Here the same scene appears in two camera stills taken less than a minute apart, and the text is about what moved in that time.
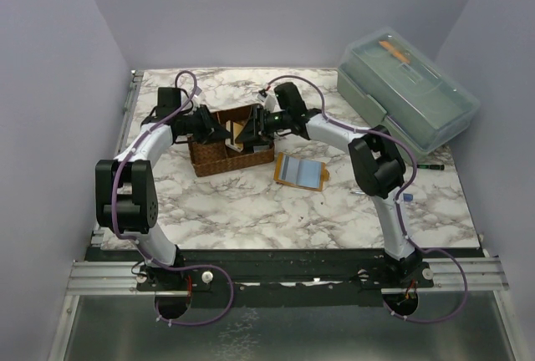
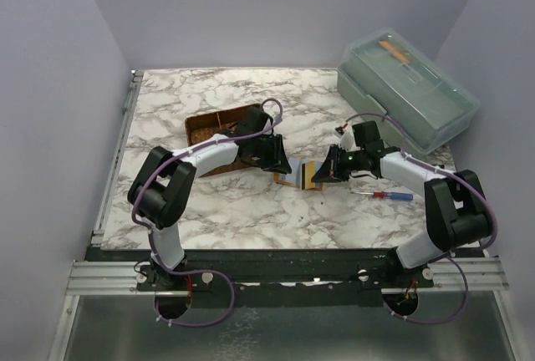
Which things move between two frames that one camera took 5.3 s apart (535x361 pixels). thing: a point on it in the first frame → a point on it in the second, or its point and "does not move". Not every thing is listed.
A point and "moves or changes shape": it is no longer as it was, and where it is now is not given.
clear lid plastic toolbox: [390, 79] does not move
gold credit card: [235, 128] moves or changes shape
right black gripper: [252, 133] → [331, 171]
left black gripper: [211, 131] → [277, 161]
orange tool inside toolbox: [398, 54] does not move
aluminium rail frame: [102, 272] does not move
